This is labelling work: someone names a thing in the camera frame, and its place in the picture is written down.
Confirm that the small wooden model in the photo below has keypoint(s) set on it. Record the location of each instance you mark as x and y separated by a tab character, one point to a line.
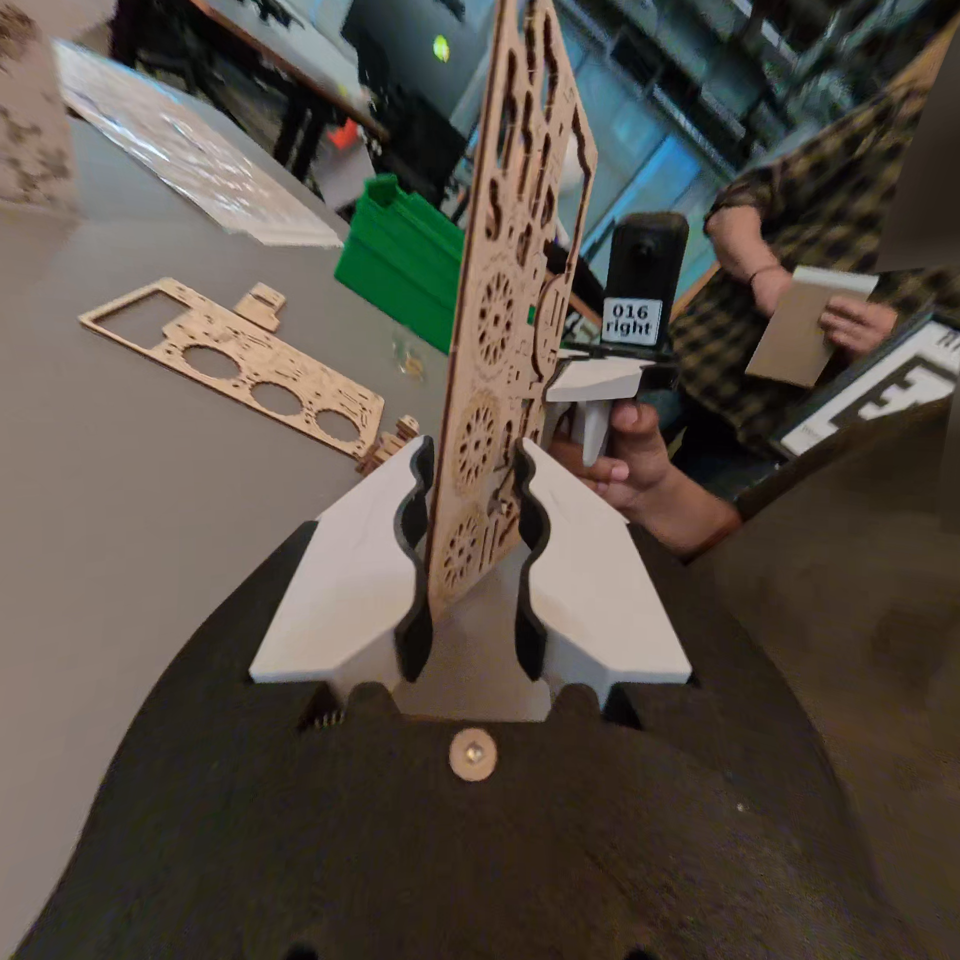
390	446

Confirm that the person's right forearm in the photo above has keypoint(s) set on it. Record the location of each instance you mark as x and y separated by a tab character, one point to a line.
825	540

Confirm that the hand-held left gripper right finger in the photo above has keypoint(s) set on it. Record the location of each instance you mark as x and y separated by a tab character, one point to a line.
592	592

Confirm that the beige speckled board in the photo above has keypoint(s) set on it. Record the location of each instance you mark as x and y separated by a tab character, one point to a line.
30	120

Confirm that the flat white board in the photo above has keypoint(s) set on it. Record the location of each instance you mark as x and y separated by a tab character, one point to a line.
802	322

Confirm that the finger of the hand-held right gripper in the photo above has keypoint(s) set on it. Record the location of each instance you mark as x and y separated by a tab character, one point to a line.
592	379

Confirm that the green plastic bin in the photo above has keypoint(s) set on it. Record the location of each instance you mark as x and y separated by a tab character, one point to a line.
397	255

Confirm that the small flat wooden piece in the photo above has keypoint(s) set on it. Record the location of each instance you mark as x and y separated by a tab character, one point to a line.
261	306

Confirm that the person's right hand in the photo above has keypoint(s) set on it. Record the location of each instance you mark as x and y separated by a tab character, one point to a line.
645	472

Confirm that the wooden sheet with round holes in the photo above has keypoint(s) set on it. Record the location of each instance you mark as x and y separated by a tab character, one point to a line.
225	360

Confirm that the wooden background table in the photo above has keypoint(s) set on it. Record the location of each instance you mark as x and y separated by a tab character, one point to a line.
300	71

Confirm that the laser-cut wooden puzzle sheet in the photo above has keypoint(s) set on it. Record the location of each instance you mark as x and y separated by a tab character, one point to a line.
480	300

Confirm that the small clear plastic bag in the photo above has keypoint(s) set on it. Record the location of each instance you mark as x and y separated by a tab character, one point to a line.
409	358

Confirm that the instruction sheet in plastic sleeve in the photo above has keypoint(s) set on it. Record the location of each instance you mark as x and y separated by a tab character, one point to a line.
187	150

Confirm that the black and white marker board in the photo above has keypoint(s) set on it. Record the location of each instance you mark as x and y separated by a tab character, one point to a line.
877	390

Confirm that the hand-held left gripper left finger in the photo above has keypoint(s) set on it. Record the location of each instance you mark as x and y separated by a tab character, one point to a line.
337	592

